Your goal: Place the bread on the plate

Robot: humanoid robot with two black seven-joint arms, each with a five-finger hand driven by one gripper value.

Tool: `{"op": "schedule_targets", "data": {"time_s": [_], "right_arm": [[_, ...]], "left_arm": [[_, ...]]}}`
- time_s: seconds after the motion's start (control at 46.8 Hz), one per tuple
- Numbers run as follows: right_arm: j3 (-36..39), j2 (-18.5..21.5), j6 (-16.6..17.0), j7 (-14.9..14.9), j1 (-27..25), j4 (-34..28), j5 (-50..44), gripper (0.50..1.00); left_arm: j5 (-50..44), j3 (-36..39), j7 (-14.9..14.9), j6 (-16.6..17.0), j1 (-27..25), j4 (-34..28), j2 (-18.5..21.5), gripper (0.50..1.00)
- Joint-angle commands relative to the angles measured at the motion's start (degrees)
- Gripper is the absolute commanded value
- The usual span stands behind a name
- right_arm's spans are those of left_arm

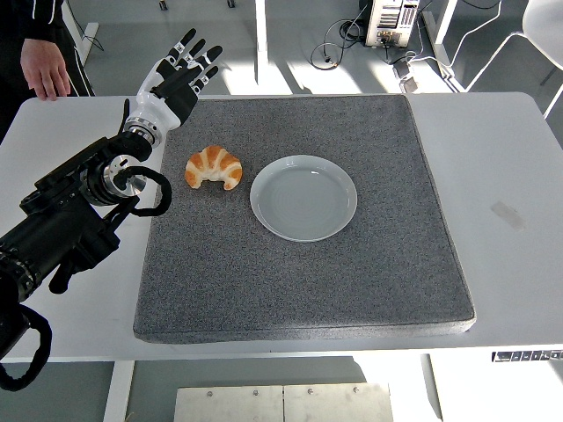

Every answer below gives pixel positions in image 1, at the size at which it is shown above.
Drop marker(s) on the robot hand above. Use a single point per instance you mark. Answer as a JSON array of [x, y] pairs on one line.
[[154, 107]]

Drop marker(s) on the croissant bread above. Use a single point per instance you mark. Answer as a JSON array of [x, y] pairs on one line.
[[215, 160]]

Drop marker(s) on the white round plate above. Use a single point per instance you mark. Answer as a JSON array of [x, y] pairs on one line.
[[303, 202]]

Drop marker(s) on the grey metal plate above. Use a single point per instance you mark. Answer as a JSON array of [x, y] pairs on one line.
[[228, 404], [338, 402]]

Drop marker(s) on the white desk leg with foot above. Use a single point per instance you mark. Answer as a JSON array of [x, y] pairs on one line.
[[85, 39]]

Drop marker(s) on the person's hand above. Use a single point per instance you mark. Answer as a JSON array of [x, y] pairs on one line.
[[44, 70]]

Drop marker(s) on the person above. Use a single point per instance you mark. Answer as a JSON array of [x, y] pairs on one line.
[[26, 17]]

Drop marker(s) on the grey speckled mat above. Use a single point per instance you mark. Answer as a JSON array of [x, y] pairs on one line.
[[308, 285]]

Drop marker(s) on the white computer tower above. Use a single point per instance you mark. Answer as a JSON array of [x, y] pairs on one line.
[[387, 22]]

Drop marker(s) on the grey floor power adapter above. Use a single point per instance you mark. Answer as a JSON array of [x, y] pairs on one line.
[[408, 79]]

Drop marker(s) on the white table leg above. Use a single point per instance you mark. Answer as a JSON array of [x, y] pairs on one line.
[[118, 391], [432, 391]]

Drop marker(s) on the clear tape patch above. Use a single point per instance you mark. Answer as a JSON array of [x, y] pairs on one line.
[[508, 215]]

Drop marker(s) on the white chair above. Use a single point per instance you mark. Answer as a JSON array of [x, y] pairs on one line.
[[545, 26]]

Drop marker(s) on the table control panel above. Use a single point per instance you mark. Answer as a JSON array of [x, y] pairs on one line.
[[528, 356]]

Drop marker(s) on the white desk post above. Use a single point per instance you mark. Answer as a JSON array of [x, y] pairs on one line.
[[261, 39]]

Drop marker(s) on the white desk frame leg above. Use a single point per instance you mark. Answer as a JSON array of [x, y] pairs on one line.
[[440, 44]]

